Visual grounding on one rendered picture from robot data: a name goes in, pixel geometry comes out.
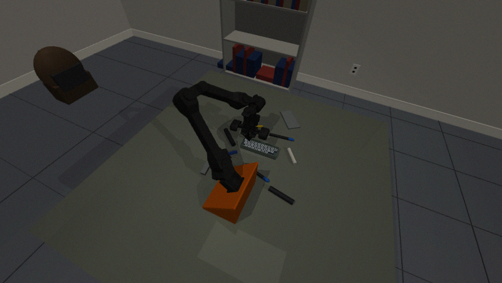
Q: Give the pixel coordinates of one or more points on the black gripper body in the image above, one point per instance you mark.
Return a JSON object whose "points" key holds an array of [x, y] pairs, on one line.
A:
{"points": [[250, 127]]}

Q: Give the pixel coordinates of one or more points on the grey keyboard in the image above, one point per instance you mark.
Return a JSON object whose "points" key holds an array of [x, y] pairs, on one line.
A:
{"points": [[260, 148]]}

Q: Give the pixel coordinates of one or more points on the beige cylinder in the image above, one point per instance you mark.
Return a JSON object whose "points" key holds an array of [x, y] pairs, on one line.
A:
{"points": [[291, 156]]}

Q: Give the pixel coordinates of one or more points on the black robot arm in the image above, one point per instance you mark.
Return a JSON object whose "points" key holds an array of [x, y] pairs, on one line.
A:
{"points": [[218, 159]]}

